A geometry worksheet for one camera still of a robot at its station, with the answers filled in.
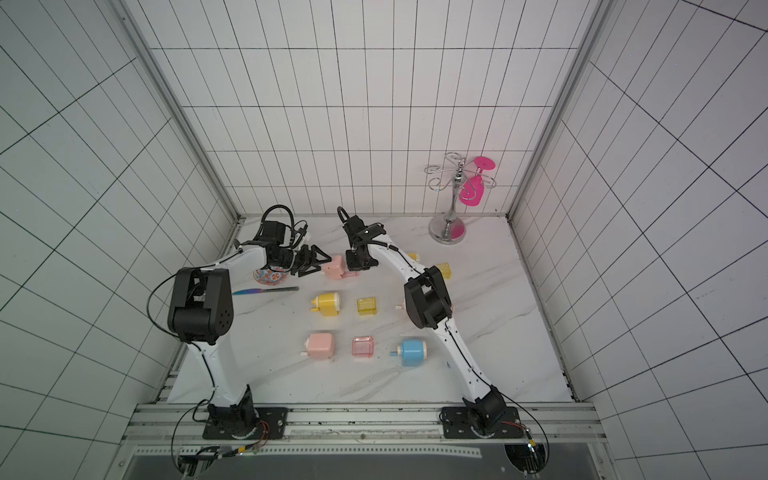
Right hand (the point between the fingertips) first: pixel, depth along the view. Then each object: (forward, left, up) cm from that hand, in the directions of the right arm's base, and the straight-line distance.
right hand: (360, 259), depth 104 cm
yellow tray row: (-18, -5, -1) cm, 18 cm away
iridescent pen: (-15, +32, +1) cm, 35 cm away
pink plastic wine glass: (+20, -39, +17) cm, 47 cm away
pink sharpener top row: (-8, +7, +5) cm, 12 cm away
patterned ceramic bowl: (-9, +30, 0) cm, 31 cm away
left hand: (-8, +10, +7) cm, 15 cm away
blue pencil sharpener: (-34, -19, +5) cm, 39 cm away
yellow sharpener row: (-21, +7, +5) cm, 22 cm away
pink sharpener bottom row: (-33, +6, +5) cm, 34 cm away
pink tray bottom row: (-30, -5, -2) cm, 31 cm away
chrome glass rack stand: (+17, -34, -1) cm, 38 cm away
